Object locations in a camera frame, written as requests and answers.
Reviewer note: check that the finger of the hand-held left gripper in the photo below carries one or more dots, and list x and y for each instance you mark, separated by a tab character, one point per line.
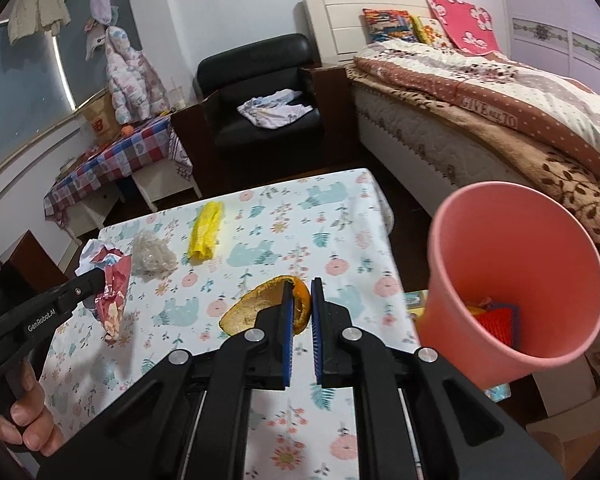
87	287

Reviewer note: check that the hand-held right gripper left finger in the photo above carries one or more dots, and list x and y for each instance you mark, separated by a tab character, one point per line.
287	345

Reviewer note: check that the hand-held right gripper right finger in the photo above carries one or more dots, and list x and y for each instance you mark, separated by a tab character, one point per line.
316	345

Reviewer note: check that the colourful wrapper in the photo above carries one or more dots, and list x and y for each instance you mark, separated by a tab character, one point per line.
111	290

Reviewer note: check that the orange peel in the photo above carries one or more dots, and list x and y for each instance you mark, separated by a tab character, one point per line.
245	310

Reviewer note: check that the red foam net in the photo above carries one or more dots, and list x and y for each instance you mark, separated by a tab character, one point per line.
495	325

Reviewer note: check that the pink plastic bin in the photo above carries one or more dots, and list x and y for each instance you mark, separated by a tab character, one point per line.
480	240

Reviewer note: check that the person's left hand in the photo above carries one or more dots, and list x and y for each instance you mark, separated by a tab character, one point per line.
32	425

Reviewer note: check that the dark wooden cabinet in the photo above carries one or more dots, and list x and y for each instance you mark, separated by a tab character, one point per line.
35	260

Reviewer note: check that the white foam net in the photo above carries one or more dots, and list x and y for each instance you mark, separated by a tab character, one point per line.
152	255

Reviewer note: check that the colourful printed book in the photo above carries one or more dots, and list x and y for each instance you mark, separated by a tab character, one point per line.
416	304

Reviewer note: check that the floral tablecloth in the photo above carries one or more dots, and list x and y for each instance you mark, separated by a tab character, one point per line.
290	230

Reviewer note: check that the yellow plastic bag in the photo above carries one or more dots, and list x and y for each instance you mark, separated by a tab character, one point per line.
206	232

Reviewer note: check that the white desk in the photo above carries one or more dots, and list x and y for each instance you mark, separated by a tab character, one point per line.
160	177

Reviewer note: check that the checkered tablecloth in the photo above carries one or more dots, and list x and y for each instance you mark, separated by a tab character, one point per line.
120	150

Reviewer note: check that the small orange fruit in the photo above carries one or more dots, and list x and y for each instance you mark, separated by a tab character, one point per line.
127	130

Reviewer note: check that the brown paper bag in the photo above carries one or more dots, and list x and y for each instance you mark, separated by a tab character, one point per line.
100	120

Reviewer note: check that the clear cup with straw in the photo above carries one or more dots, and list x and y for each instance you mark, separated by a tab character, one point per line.
176	97

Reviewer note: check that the pink floral padded jacket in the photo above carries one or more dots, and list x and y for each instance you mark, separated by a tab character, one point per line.
130	80

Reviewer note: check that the pale printed cloth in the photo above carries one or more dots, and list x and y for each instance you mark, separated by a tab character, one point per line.
272	110

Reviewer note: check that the white bed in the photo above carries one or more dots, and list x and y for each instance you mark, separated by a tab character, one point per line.
405	120

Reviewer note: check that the white storage box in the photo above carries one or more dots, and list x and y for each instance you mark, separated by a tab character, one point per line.
570	390

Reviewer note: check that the black leather armchair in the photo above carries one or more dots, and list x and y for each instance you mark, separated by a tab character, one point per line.
250	70

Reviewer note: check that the beige hanging garment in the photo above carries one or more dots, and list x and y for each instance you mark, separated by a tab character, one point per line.
37	10

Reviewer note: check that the lilac hanging hat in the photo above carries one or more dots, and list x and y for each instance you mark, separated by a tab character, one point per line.
102	5

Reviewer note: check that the brown leaf-pattern blanket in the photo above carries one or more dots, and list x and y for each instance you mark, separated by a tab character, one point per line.
555	170

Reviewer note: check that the multicolour patterned pillow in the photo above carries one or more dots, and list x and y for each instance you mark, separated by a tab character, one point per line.
387	25

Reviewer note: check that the yellow flower pillow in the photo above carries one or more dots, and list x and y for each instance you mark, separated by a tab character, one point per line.
432	32

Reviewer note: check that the dotted pink-brown quilt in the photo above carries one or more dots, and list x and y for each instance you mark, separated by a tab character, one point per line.
530	85

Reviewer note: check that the pink flower pillow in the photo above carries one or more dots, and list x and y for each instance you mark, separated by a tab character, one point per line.
462	22

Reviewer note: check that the lilac sliding-door wardrobe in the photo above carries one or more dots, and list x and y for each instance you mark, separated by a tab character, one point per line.
555	0

